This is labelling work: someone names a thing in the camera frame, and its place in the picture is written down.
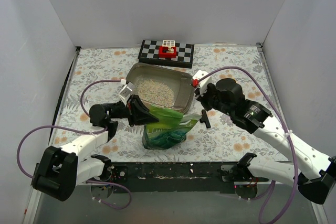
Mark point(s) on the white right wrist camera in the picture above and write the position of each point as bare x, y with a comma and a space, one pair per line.
200, 81

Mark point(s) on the red toy block box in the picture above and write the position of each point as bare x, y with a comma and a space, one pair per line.
167, 53

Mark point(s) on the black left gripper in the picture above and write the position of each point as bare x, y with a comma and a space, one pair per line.
132, 114

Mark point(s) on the aluminium frame rail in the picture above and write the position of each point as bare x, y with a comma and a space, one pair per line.
318, 209

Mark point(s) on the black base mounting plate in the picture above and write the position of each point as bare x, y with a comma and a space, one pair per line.
166, 177

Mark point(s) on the cat litter granules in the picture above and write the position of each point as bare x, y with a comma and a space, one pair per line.
155, 92

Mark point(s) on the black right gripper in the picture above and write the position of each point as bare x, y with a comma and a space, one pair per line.
203, 100

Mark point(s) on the black white checkerboard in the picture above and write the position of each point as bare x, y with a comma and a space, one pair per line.
149, 54

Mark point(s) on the white grid toy piece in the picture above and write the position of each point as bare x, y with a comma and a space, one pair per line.
168, 42

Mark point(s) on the green litter bag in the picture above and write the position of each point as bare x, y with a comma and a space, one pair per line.
171, 129

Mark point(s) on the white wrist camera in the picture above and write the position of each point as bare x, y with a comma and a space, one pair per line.
200, 81
126, 91

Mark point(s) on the grey litter box tray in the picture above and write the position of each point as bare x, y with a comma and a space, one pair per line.
180, 82

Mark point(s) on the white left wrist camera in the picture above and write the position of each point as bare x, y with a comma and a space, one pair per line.
126, 91

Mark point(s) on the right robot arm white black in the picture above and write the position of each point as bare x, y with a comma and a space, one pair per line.
315, 174

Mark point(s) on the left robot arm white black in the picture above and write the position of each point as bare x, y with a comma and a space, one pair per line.
61, 169

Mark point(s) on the floral table mat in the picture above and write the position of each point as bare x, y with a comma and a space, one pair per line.
95, 79

